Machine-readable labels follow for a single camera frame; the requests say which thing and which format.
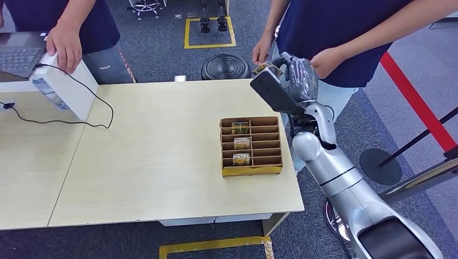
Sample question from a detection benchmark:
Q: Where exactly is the dark grey laptop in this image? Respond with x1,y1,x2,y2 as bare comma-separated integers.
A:
0,31,51,79

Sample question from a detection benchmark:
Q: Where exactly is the black cable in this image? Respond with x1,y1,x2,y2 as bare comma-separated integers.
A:
0,63,115,130

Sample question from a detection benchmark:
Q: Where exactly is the grey metal bar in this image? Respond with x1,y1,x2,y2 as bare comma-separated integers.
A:
379,157,458,205

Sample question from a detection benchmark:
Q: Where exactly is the dark grey wrist camera box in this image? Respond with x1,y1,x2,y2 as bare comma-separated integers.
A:
250,66,306,116

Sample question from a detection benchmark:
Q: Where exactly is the black round stanchion base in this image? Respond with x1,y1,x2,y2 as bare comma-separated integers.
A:
359,148,403,186

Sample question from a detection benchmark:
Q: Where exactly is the wooden table leg panel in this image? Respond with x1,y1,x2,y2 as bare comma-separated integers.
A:
262,212,291,237

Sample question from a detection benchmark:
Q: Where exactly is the person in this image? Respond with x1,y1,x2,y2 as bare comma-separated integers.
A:
252,0,458,172
0,0,137,85

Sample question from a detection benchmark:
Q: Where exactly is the black round stool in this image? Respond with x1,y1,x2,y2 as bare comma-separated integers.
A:
201,53,252,81

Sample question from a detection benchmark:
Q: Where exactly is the black stanchion pole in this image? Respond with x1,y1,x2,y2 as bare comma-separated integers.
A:
379,106,458,168

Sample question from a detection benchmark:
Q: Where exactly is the person's right hand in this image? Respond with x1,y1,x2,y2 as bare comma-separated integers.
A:
252,32,274,66

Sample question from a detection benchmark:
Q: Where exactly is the white box stand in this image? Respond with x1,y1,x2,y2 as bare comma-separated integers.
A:
0,50,100,121

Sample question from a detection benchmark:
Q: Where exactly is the chrome chair base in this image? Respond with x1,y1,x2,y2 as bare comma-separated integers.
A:
127,0,167,21

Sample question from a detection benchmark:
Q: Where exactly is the person's hand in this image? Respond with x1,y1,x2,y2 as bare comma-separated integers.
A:
309,46,346,80
45,25,83,74
252,32,274,66

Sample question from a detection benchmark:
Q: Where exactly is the cardboard card organizer box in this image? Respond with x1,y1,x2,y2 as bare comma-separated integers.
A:
219,116,284,178

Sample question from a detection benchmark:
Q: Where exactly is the white furniture base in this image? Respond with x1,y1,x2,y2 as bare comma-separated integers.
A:
429,10,458,30

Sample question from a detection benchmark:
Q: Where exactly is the yellow floor tape square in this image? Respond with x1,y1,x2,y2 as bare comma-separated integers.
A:
159,236,275,259
184,17,237,50

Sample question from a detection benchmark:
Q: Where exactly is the clear plastic water bottle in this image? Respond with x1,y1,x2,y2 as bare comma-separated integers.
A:
32,78,70,112

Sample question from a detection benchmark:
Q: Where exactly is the person's left hand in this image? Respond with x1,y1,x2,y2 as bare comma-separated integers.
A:
309,46,346,80
45,25,83,74

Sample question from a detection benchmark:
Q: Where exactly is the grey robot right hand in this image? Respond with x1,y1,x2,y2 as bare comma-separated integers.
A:
273,51,319,104

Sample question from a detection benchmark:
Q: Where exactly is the gold hotel key card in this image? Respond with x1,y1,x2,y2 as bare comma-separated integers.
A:
233,137,252,150
252,61,278,77
232,153,251,167

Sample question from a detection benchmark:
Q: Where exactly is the chrome round base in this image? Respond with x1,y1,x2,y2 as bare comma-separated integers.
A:
324,198,353,244

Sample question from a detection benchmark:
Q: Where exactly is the black caster foot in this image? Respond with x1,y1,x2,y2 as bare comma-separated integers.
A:
217,0,229,33
200,0,212,35

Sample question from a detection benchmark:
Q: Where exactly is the red floor tape line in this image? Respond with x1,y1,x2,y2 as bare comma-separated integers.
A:
380,51,458,153

